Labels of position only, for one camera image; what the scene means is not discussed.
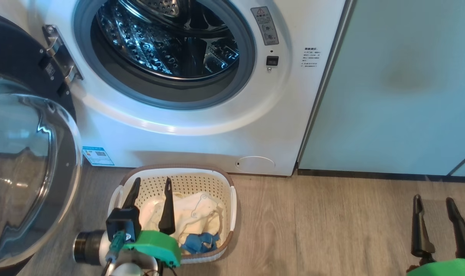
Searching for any teal cable connector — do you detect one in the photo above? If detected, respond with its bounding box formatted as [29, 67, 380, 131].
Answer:
[104, 230, 126, 263]

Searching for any white front-load washing machine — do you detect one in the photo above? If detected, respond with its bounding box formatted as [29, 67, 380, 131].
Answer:
[0, 0, 356, 177]

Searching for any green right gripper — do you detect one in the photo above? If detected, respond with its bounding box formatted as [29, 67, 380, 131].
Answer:
[407, 194, 465, 276]

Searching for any cream yellow garment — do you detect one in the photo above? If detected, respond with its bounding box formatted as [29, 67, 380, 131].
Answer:
[141, 191, 226, 246]

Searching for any plain pale green cabinet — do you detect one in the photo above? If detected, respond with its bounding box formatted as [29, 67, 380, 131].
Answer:
[297, 0, 465, 178]

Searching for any cream perforated laundry basket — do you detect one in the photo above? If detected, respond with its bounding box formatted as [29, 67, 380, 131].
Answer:
[108, 164, 238, 265]

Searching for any metal door hinge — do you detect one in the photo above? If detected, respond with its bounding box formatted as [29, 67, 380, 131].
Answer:
[42, 25, 83, 84]

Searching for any blue garment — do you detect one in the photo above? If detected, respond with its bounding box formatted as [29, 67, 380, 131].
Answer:
[180, 232, 221, 255]

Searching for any stainless steel washing machine drum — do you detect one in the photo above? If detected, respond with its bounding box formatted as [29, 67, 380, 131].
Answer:
[90, 0, 241, 82]

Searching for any small printed text label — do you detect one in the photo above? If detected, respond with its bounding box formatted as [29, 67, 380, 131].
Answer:
[302, 47, 322, 69]

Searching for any thin black cable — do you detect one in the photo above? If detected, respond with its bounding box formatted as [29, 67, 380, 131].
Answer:
[155, 263, 178, 276]

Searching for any grey warning sticker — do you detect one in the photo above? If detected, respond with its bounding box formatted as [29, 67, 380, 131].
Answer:
[251, 6, 279, 46]

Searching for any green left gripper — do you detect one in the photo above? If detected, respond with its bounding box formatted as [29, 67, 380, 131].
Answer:
[121, 177, 182, 268]

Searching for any blue energy label sticker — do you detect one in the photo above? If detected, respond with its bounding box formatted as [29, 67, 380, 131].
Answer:
[82, 146, 115, 166]

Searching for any black cabinet plinth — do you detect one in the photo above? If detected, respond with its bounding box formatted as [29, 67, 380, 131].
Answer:
[297, 168, 465, 182]

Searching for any dark round glass washer door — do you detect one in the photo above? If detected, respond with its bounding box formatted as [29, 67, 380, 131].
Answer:
[0, 11, 83, 269]

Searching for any round white filter cover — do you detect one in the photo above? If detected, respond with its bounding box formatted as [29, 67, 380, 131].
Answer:
[235, 156, 275, 174]

